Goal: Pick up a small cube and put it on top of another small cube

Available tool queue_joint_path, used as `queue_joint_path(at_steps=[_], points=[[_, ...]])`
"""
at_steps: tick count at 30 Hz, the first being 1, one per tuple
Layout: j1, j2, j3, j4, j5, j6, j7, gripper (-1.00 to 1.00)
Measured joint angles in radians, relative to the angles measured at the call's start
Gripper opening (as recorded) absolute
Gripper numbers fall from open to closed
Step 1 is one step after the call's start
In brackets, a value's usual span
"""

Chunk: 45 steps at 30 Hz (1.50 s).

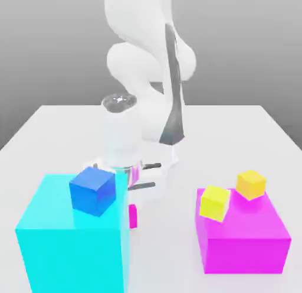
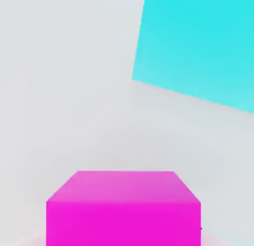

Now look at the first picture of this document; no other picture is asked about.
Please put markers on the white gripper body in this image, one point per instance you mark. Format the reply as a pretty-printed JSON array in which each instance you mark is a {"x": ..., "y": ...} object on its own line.
[{"x": 155, "y": 193}]

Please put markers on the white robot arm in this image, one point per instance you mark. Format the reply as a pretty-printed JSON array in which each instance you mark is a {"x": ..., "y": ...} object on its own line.
[{"x": 141, "y": 61}]

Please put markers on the small magenta cube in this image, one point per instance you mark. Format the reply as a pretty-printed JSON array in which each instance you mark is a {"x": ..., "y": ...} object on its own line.
[{"x": 133, "y": 216}]

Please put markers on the small yellow cube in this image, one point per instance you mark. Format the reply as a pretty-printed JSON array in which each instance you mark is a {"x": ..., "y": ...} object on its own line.
[{"x": 213, "y": 203}]

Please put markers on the small blue cube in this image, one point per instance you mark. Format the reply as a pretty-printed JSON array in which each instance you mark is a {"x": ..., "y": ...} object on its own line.
[{"x": 92, "y": 191}]

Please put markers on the small orange cube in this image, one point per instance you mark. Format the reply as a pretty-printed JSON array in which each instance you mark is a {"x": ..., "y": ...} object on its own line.
[{"x": 251, "y": 184}]

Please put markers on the large cyan box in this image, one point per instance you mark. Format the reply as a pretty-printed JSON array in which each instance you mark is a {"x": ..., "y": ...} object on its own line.
[{"x": 70, "y": 250}]

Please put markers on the large magenta box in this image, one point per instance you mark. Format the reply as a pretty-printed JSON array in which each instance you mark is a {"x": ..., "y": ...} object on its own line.
[{"x": 245, "y": 245}]

